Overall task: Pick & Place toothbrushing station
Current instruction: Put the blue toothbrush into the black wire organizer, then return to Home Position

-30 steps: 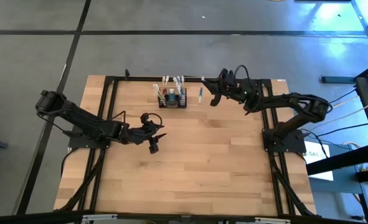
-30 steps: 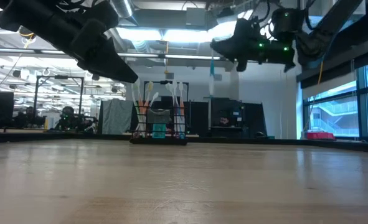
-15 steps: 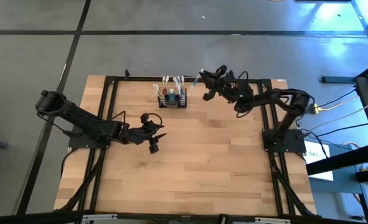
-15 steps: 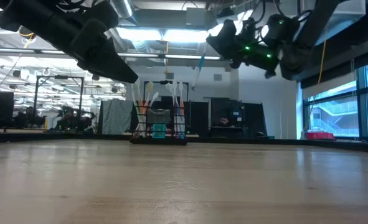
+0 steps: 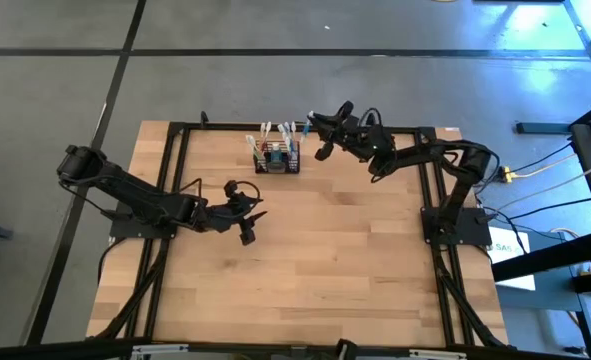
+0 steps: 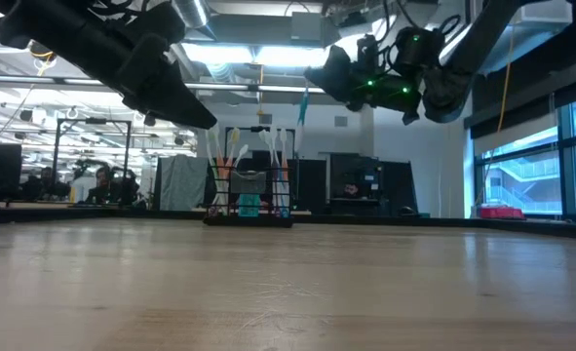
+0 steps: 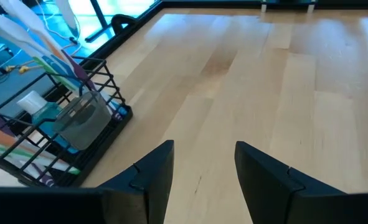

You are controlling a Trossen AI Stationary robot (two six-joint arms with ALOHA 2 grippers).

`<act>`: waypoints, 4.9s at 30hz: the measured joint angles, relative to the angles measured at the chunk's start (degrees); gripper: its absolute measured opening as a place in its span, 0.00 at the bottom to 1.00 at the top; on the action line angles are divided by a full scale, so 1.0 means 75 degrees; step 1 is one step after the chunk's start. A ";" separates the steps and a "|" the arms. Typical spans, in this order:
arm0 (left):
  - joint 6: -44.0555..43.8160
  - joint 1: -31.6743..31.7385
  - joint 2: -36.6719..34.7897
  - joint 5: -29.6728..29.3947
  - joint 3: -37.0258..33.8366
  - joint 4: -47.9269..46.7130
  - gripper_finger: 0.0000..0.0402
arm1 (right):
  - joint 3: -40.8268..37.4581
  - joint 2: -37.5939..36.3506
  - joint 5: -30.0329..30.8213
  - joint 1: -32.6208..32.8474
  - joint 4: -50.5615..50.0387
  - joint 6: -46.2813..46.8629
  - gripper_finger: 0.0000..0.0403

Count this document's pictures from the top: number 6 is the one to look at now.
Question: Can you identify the teal mouthwash bottle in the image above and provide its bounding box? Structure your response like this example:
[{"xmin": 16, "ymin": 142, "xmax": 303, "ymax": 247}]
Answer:
[{"xmin": 238, "ymin": 193, "xmax": 262, "ymax": 218}]

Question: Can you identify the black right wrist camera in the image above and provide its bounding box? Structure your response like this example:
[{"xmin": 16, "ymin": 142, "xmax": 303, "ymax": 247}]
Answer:
[{"xmin": 393, "ymin": 26, "xmax": 445, "ymax": 79}]

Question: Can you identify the black window frame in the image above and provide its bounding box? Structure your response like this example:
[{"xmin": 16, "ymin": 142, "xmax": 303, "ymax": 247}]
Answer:
[{"xmin": 471, "ymin": 95, "xmax": 576, "ymax": 223}]

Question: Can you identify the black wire toothbrush caddy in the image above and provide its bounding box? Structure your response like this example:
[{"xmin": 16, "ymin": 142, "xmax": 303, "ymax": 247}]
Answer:
[{"xmin": 202, "ymin": 156, "xmax": 298, "ymax": 228}]

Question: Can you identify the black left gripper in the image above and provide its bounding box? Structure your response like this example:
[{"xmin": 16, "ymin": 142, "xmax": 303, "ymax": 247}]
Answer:
[{"xmin": 65, "ymin": 1, "xmax": 219, "ymax": 131}]

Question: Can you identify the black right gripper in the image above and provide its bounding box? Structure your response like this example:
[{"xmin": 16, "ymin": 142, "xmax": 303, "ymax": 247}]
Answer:
[{"xmin": 303, "ymin": 44, "xmax": 424, "ymax": 127}]

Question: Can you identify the black desk partition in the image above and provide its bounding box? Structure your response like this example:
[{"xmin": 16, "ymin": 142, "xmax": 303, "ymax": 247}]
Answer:
[{"xmin": 382, "ymin": 159, "xmax": 419, "ymax": 216}]

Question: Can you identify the black aluminium table frame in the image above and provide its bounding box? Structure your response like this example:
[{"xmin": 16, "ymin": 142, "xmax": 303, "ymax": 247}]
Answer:
[{"xmin": 0, "ymin": 203, "xmax": 576, "ymax": 241}]

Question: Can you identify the grey ceiling unit box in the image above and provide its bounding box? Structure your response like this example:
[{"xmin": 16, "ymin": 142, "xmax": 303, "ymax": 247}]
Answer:
[{"xmin": 289, "ymin": 10, "xmax": 341, "ymax": 44}]

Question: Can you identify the black yellow cable reel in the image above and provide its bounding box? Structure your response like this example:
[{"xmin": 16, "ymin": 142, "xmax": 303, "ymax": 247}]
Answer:
[{"xmin": 27, "ymin": 41, "xmax": 58, "ymax": 63}]

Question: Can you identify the grey window roller blind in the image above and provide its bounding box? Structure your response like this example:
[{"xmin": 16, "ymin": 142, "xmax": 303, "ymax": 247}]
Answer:
[{"xmin": 472, "ymin": 112, "xmax": 560, "ymax": 158}]

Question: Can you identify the white ceiling unit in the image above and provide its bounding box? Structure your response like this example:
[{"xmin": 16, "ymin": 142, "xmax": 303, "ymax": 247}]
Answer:
[{"xmin": 511, "ymin": 0, "xmax": 574, "ymax": 26}]

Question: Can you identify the silver round ventilation duct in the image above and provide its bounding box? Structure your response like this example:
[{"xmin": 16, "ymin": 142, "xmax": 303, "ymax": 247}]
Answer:
[{"xmin": 173, "ymin": 0, "xmax": 211, "ymax": 29}]

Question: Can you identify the long ceiling light bar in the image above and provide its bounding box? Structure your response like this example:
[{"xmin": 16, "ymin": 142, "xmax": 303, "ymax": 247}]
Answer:
[{"xmin": 0, "ymin": 72, "xmax": 327, "ymax": 95}]

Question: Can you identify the yellow hanging cord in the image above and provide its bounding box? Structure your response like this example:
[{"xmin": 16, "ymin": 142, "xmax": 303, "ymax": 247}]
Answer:
[{"xmin": 497, "ymin": 21, "xmax": 517, "ymax": 133}]

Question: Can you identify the black gantry frame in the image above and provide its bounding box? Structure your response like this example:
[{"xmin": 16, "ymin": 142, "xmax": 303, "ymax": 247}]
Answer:
[
  {"xmin": 52, "ymin": 117, "xmax": 134, "ymax": 206},
  {"xmin": 224, "ymin": 126, "xmax": 297, "ymax": 160}
]

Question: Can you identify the grey cloth cover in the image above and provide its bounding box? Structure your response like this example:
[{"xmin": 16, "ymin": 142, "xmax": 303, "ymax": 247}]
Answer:
[{"xmin": 154, "ymin": 154, "xmax": 210, "ymax": 212}]

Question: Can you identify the red tray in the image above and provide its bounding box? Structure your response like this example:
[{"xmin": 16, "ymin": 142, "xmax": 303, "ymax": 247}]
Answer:
[{"xmin": 477, "ymin": 205, "xmax": 527, "ymax": 221}]

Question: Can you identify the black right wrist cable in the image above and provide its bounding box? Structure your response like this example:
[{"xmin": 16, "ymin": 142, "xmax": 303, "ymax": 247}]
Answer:
[{"xmin": 380, "ymin": 0, "xmax": 464, "ymax": 62}]

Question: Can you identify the black cabinet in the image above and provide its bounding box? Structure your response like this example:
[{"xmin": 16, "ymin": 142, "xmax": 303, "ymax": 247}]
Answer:
[{"xmin": 294, "ymin": 158, "xmax": 328, "ymax": 215}]

